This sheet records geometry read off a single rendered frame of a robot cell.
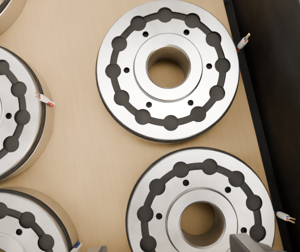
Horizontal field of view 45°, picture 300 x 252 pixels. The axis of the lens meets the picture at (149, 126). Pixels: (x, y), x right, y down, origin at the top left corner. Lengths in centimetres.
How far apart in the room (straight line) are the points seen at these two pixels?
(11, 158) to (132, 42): 12
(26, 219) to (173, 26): 17
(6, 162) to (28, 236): 5
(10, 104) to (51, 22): 8
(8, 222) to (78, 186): 6
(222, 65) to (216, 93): 2
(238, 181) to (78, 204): 12
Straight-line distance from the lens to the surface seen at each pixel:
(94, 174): 28
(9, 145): 27
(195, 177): 25
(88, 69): 29
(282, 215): 26
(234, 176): 26
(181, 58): 27
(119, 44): 26
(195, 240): 27
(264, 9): 25
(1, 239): 27
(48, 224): 26
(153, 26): 26
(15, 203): 27
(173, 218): 25
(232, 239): 16
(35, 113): 26
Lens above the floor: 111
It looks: 85 degrees down
